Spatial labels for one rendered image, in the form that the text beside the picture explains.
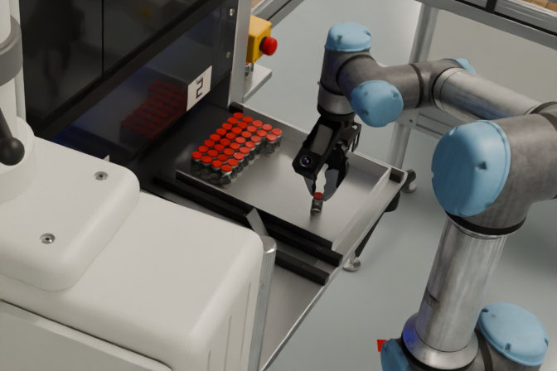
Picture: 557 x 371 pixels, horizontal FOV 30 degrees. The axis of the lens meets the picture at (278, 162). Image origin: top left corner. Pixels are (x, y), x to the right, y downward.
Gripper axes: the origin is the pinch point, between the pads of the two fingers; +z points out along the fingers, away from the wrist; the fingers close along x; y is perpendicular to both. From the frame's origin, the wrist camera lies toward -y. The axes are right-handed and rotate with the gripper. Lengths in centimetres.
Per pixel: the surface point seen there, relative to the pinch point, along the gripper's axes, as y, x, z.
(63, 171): -81, -6, -65
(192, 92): 2.7, 29.9, -9.1
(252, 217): -12.1, 7.2, 0.5
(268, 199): -1.0, 9.6, 5.3
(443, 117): 97, 3, 43
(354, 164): 17.8, 0.0, 4.7
